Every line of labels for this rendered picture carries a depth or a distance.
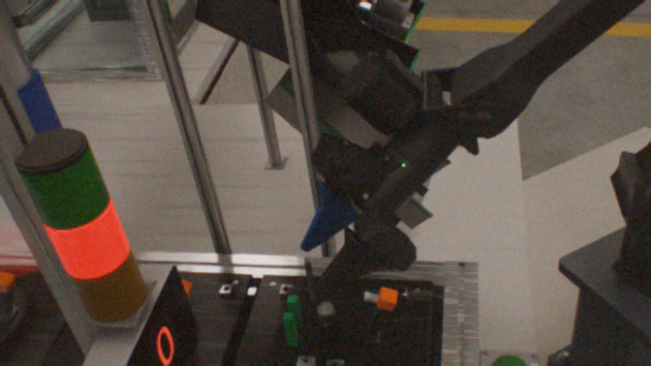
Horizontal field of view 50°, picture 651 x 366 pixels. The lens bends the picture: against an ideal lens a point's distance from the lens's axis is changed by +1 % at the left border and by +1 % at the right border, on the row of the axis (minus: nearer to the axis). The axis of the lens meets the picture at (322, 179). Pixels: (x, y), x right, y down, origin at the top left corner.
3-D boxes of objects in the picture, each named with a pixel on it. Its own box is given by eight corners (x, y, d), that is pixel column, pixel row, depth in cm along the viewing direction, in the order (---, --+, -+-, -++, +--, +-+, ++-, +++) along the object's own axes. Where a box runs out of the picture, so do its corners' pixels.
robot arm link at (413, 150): (474, 128, 75) (416, 75, 72) (496, 143, 70) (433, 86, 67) (430, 175, 76) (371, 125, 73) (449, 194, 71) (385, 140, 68)
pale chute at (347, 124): (431, 174, 109) (451, 161, 106) (411, 229, 100) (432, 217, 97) (297, 55, 104) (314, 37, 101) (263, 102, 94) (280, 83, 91)
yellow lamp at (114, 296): (156, 278, 59) (139, 235, 56) (134, 324, 55) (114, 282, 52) (102, 276, 60) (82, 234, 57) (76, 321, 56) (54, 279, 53)
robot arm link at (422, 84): (503, 79, 70) (422, 1, 66) (510, 125, 64) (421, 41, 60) (419, 142, 76) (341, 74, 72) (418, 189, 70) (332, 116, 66)
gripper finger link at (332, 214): (355, 206, 81) (318, 177, 79) (363, 219, 78) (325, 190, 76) (316, 249, 82) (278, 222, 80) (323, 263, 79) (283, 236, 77)
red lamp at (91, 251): (139, 234, 56) (121, 188, 53) (114, 281, 52) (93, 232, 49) (82, 233, 57) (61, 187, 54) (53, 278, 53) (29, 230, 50)
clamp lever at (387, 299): (380, 329, 85) (398, 289, 80) (378, 342, 84) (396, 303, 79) (352, 320, 85) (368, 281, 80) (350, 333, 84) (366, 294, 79)
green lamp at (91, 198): (121, 187, 53) (101, 134, 50) (93, 231, 49) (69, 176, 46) (61, 186, 54) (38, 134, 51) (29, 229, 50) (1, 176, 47)
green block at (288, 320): (299, 339, 86) (294, 312, 83) (297, 347, 85) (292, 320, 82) (290, 339, 87) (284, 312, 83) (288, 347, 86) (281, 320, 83)
